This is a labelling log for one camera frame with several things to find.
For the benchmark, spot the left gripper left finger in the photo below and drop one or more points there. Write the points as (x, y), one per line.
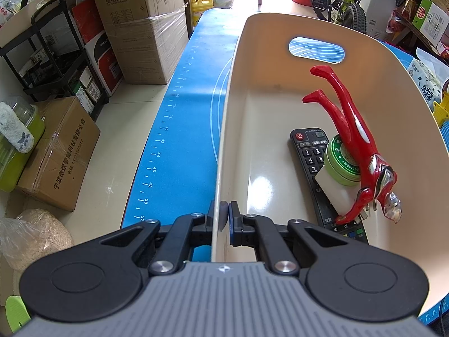
(175, 243)

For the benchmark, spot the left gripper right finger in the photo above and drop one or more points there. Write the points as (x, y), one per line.
(265, 238)

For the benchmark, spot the black tv remote control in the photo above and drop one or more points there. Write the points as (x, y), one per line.
(310, 145)

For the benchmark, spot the green round tin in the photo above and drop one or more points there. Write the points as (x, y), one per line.
(339, 164)

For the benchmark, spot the red ultraman action figure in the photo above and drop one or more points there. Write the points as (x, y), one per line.
(376, 175)

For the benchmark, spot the beige plastic storage bin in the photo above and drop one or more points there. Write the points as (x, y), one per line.
(273, 143)

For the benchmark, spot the yellow red toy tool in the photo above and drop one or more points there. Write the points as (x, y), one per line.
(441, 110)

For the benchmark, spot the white charger adapter front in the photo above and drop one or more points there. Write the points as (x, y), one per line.
(342, 198)

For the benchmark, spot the blue silicone baking mat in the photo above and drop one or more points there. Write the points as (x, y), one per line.
(178, 170)

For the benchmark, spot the floor cardboard box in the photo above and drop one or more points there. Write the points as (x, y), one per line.
(56, 168)

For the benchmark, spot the bag of grain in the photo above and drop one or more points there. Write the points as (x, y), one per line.
(35, 233)

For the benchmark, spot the green lidded container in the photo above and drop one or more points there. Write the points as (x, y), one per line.
(21, 129)

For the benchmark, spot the lime green stool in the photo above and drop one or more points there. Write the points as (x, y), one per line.
(16, 313)

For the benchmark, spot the large lower cardboard box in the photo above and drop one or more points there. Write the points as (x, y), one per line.
(148, 37)

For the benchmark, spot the black metal shelf cart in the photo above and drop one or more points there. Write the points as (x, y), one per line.
(49, 59)

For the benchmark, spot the yellow oil jug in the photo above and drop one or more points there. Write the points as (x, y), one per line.
(198, 7)

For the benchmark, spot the white floral tissue box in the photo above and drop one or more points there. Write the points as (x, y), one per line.
(430, 75)

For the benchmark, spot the green white carton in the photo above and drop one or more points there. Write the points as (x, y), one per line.
(431, 21)

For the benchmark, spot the white chest freezer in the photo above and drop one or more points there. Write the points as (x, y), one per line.
(389, 3)

